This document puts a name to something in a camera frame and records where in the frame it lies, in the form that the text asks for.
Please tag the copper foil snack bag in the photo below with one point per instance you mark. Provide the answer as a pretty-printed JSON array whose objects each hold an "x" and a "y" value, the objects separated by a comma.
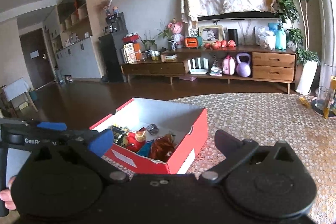
[{"x": 162, "y": 148}]

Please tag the purple kettlebell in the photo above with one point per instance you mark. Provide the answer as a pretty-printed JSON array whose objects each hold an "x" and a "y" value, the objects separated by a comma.
[{"x": 243, "y": 69}]

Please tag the framed photo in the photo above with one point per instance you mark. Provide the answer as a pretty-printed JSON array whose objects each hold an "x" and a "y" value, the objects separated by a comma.
[{"x": 210, "y": 34}]

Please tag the wooden tv console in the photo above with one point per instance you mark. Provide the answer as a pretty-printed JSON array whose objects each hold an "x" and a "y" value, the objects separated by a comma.
[{"x": 274, "y": 66}]

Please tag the white router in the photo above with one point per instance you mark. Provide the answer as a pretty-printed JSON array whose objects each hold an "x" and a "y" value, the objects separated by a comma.
[{"x": 198, "y": 66}]

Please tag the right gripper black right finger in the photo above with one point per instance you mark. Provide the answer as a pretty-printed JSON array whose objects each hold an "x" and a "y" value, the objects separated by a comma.
[{"x": 228, "y": 145}]

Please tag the potted green tree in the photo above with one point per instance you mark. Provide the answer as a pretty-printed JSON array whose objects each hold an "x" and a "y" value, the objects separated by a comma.
[{"x": 294, "y": 12}]

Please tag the small chocolate candy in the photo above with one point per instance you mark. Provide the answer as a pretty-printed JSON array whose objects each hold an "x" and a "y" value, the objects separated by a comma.
[{"x": 152, "y": 129}]

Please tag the black snack packet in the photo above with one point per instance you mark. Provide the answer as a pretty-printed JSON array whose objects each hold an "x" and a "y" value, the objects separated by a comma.
[{"x": 120, "y": 135}]

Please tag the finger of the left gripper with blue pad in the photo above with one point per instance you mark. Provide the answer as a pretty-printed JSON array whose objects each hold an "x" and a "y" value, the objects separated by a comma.
[{"x": 52, "y": 126}]

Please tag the teal spray bottle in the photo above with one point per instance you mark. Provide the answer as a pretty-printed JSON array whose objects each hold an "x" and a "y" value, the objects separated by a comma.
[{"x": 280, "y": 38}]

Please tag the red cardboard box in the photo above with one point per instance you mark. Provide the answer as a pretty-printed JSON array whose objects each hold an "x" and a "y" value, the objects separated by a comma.
[{"x": 188, "y": 123}]

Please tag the black speaker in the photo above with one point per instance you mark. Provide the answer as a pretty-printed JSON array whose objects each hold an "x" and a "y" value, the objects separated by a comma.
[{"x": 233, "y": 35}]

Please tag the yellow crumpled wrapper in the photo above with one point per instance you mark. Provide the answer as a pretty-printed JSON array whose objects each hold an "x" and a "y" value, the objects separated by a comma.
[{"x": 305, "y": 102}]

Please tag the person's left hand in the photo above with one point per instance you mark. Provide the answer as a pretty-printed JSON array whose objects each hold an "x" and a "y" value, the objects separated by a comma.
[{"x": 6, "y": 196}]

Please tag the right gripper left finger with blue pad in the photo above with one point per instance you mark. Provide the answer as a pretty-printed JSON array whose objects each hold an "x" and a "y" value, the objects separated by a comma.
[{"x": 101, "y": 142}]

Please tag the black cabinet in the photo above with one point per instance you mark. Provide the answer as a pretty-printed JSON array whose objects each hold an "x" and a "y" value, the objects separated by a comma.
[{"x": 111, "y": 46}]

